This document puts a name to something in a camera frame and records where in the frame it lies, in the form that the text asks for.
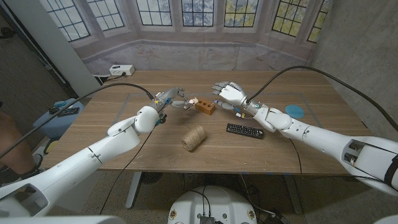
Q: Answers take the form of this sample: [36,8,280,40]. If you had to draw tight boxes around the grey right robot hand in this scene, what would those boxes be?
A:
[211,81,261,116]

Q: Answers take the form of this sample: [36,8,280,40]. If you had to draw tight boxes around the printed window backdrop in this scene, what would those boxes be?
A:
[39,0,332,75]

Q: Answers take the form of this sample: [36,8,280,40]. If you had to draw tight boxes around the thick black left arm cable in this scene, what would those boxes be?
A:
[0,82,155,159]

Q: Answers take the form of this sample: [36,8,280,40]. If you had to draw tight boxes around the red and white match box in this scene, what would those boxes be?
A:
[186,96,199,110]

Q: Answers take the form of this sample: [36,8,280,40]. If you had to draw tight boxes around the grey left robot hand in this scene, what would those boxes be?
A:
[150,87,195,113]

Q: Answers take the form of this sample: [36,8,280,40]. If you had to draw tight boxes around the orange wooden block with holes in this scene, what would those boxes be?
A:
[194,98,216,116]

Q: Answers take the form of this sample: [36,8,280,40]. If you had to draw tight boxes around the person's bare leg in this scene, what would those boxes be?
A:
[0,111,35,175]

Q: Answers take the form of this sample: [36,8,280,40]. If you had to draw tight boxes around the jute twine spool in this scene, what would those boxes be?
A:
[180,125,208,152]

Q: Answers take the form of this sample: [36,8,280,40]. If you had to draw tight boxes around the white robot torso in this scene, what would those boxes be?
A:
[167,185,258,224]

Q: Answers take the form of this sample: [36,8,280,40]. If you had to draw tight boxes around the blue round disc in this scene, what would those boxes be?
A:
[285,105,306,119]

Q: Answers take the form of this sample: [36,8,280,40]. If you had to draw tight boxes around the white power strip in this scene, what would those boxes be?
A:
[108,64,136,77]

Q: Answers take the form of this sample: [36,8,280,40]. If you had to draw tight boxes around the yellow round object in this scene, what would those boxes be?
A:
[45,140,59,154]

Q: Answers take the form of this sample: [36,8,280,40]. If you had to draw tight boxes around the white table leg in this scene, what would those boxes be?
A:
[282,174,304,215]
[125,171,144,210]

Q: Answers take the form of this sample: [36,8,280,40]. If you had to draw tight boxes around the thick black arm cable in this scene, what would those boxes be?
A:
[247,65,398,132]
[0,82,155,159]

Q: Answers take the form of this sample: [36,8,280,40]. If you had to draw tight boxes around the grey and black shoe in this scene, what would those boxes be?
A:
[0,154,44,187]

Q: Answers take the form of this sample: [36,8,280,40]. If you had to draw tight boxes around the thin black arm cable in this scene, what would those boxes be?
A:
[288,138,304,180]
[98,127,156,215]

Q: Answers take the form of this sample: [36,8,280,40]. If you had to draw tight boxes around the black round floor fan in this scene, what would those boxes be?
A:
[141,172,164,185]

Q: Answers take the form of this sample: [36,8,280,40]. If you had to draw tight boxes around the black remote control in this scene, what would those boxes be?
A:
[225,123,265,140]

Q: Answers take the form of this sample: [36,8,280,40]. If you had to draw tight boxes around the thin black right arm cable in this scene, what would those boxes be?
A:
[288,138,304,180]

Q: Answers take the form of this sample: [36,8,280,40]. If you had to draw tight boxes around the black power strip cord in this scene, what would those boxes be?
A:
[101,72,127,83]

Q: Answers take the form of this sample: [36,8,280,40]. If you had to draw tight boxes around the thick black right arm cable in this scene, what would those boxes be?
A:
[247,65,398,132]

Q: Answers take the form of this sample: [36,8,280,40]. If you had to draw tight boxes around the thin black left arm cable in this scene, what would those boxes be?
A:
[98,127,156,215]

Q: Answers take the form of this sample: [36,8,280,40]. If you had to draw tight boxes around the black flat device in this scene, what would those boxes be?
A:
[57,107,80,118]

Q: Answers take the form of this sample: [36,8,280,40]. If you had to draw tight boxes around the blue padded stool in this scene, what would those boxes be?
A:
[32,98,85,140]

